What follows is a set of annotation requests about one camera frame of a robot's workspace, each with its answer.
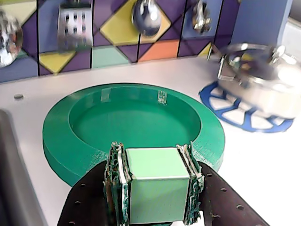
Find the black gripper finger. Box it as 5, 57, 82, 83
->
57, 141, 132, 226
176, 140, 270, 226

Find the light green cube lid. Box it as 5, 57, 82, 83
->
125, 147, 191, 225

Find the green round recipient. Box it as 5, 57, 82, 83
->
42, 82, 226, 189

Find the blue burner trivet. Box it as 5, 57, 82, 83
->
198, 81, 295, 134

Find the shiny metal kettle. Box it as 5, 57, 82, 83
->
208, 42, 301, 120

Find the colourful geometric backsplash panel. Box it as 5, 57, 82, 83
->
0, 0, 240, 83

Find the metal mesh strainer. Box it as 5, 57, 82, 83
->
0, 9, 24, 69

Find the small metal hanging utensil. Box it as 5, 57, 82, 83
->
191, 0, 213, 34

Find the metal ladle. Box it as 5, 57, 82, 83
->
131, 0, 163, 38

